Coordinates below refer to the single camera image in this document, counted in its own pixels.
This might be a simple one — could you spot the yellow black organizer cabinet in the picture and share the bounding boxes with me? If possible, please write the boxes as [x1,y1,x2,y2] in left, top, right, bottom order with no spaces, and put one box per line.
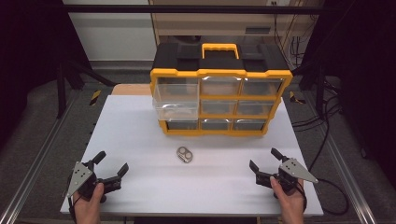
[149,42,294,137]

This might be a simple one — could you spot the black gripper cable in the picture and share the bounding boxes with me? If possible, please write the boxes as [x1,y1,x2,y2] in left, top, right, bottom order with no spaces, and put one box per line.
[316,177,349,217]

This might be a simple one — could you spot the person's right hand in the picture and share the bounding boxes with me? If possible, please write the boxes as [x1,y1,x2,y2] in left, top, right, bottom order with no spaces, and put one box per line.
[269,175,305,219]

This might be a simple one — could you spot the black metal stand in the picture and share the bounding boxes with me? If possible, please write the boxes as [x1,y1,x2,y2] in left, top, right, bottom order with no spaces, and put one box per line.
[55,58,117,119]
[292,61,329,117]

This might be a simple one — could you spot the aluminium floor rail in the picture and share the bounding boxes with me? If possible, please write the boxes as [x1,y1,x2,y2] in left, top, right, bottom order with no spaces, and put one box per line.
[303,92,378,224]
[0,89,79,224]

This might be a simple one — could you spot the hanging black cables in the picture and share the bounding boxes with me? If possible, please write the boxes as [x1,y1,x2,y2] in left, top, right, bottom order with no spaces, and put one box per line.
[272,0,316,70]

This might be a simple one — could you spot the set of small clear drawers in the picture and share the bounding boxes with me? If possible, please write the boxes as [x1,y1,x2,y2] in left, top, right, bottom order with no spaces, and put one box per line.
[157,76,285,132]

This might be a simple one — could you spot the black horizontal bar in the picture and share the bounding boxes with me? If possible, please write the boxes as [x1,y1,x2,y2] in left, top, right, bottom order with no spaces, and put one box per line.
[61,4,326,15]

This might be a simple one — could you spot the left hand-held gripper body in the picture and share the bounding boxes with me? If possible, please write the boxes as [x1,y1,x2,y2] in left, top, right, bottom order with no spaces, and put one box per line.
[66,160,122,203]

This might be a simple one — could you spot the light wooden furniture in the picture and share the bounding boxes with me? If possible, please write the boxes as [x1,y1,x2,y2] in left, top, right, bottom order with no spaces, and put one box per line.
[148,0,322,45]

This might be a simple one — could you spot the person's left hand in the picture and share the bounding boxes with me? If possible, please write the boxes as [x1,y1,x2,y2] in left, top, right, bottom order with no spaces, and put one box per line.
[73,182,106,219]

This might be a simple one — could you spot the wooden board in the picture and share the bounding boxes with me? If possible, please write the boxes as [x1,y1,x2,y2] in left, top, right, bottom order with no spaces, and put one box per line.
[110,83,154,96]

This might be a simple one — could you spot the clear plastic organizer drawer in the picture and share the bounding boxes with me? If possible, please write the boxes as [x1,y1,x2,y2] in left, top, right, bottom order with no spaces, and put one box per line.
[151,82,201,122]

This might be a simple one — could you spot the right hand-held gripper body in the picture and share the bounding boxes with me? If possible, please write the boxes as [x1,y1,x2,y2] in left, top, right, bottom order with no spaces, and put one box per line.
[255,157,319,193]

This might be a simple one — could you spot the small silver metal buckle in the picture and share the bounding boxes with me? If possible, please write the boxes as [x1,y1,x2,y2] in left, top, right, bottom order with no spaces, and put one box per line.
[176,146,194,164]

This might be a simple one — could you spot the black curtain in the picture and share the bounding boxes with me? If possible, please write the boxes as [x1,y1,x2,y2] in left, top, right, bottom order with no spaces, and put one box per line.
[301,0,396,181]
[0,0,92,147]

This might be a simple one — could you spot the bundle of black floor cables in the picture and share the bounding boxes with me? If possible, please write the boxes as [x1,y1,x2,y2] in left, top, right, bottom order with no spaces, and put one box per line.
[291,77,344,173]

